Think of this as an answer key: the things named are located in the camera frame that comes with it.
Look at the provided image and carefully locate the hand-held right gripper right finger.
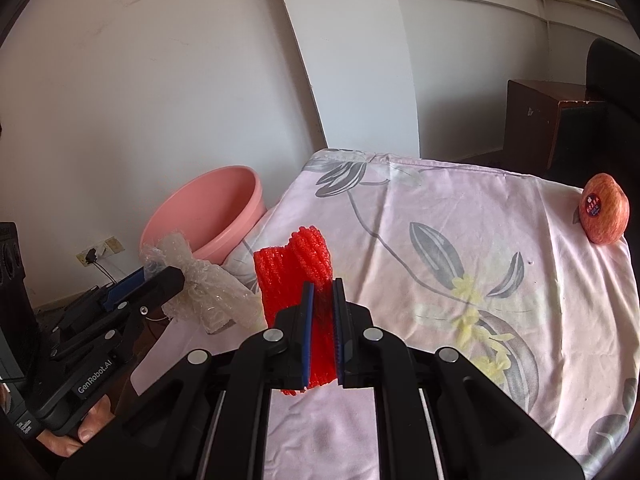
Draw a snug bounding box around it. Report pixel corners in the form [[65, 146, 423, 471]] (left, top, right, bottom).
[[332, 277, 586, 480]]

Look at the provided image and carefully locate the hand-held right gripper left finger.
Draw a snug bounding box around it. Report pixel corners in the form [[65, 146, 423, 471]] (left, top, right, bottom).
[[55, 282, 317, 480]]

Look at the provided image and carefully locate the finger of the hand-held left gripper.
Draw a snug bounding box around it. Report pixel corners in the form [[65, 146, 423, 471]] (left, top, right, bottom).
[[50, 266, 184, 358], [52, 269, 151, 333]]

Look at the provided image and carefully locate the clear bubble wrap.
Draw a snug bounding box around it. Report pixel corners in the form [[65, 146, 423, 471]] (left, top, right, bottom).
[[140, 232, 266, 336]]

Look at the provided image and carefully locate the red foam net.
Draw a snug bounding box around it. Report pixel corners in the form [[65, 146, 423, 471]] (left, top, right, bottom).
[[253, 226, 335, 397]]

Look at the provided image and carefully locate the pink plastic basin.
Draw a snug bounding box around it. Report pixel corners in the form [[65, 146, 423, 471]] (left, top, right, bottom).
[[139, 165, 265, 266]]

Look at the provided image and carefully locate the person's left hand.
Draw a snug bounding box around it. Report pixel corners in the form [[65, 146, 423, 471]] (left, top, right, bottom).
[[37, 394, 116, 458]]

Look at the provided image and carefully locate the floral pink bedsheet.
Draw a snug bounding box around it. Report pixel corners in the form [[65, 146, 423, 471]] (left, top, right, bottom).
[[130, 147, 640, 480]]

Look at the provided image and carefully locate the tall white board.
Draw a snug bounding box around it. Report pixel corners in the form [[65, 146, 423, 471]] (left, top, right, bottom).
[[270, 0, 423, 158]]

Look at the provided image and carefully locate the brown wooden cabinet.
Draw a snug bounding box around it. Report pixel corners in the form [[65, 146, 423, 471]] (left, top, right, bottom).
[[502, 79, 608, 181]]

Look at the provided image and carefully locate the red apple with sticker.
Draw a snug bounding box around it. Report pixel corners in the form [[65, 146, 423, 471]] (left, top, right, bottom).
[[580, 172, 631, 246]]

